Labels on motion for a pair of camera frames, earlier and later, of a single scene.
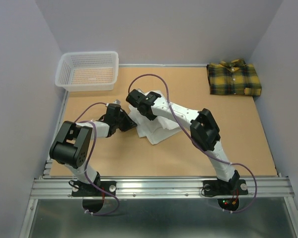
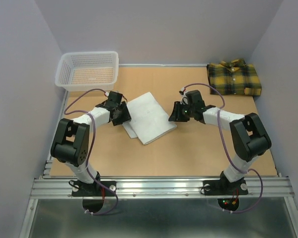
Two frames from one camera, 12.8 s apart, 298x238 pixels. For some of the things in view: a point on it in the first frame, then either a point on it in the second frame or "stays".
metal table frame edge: x=29 y=218 stays
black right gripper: x=151 y=116 to x=176 y=115
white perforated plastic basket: x=88 y=71 stays
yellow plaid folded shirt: x=234 y=78 stays
